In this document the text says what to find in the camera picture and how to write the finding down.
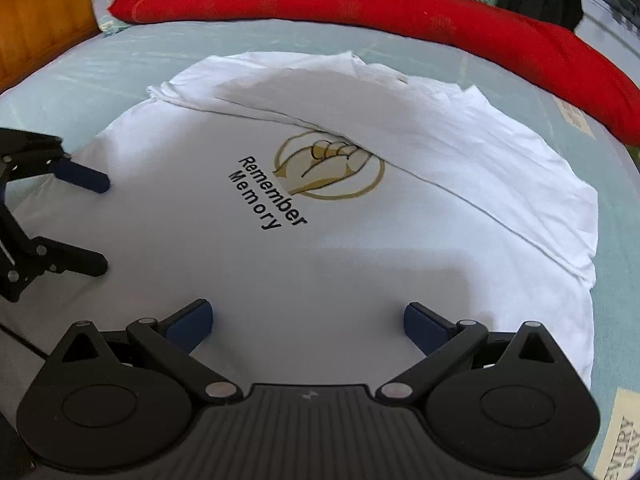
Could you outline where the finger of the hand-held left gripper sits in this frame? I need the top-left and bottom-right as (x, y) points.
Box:
(0, 204), (109, 304)
(0, 128), (110, 196)

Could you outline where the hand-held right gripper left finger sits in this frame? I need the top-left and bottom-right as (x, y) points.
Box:
(59, 298), (241, 404)

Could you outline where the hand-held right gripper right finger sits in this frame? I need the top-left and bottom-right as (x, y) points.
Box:
(375, 302), (569, 404)

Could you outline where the white printed t-shirt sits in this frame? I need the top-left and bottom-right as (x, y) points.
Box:
(12, 50), (600, 396)

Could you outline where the wooden headboard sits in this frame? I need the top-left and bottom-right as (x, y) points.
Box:
(0, 0), (186, 93)

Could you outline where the red quilt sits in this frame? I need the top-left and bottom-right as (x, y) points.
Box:
(107, 0), (640, 146)

